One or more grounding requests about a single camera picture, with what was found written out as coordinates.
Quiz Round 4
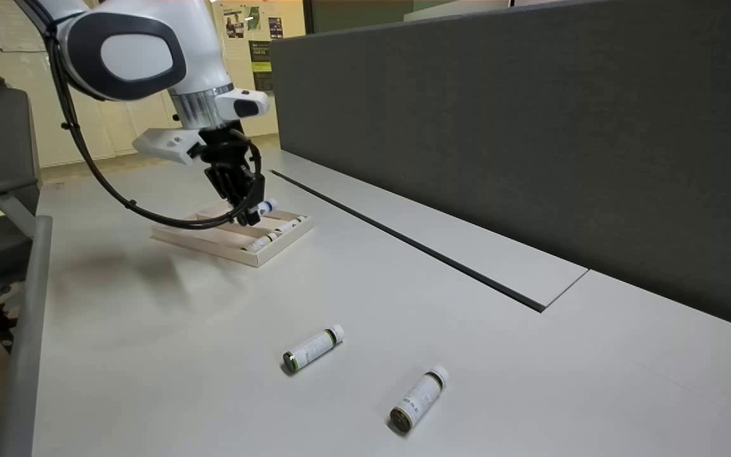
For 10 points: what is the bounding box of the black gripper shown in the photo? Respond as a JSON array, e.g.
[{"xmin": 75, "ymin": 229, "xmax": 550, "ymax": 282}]
[{"xmin": 190, "ymin": 122, "xmax": 265, "ymax": 225}]

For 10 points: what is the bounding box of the white tube green cap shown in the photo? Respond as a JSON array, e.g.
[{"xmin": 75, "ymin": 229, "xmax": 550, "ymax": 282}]
[{"xmin": 281, "ymin": 326, "xmax": 346, "ymax": 376}]

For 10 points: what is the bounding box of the white tube blue label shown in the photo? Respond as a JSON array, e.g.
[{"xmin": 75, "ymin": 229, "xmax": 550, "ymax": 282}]
[{"xmin": 252, "ymin": 200, "xmax": 277, "ymax": 215}]

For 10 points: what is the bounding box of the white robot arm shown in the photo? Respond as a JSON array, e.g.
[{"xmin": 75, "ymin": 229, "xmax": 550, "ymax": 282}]
[{"xmin": 15, "ymin": 0, "xmax": 272, "ymax": 232}]

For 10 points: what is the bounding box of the shallow wooden tray box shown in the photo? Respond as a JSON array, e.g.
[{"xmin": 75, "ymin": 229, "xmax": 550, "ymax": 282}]
[{"xmin": 152, "ymin": 211, "xmax": 311, "ymax": 267}]

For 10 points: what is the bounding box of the white tube dark cap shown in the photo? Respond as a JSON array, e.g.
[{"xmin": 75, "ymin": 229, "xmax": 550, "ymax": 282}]
[{"xmin": 389, "ymin": 365, "xmax": 449, "ymax": 433}]

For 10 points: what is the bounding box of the dark grey partition panel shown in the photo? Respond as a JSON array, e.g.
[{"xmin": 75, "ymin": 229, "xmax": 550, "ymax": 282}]
[{"xmin": 272, "ymin": 0, "xmax": 731, "ymax": 319}]

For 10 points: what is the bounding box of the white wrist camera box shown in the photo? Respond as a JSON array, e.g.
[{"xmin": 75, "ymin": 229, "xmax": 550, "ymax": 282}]
[{"xmin": 135, "ymin": 128, "xmax": 202, "ymax": 166}]

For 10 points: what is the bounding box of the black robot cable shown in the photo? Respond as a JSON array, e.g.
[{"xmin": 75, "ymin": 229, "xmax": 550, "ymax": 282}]
[{"xmin": 37, "ymin": 34, "xmax": 265, "ymax": 233}]

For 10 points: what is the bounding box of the grey cable tray lid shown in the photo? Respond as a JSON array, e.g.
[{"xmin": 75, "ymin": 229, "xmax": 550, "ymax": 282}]
[{"xmin": 272, "ymin": 152, "xmax": 587, "ymax": 313}]

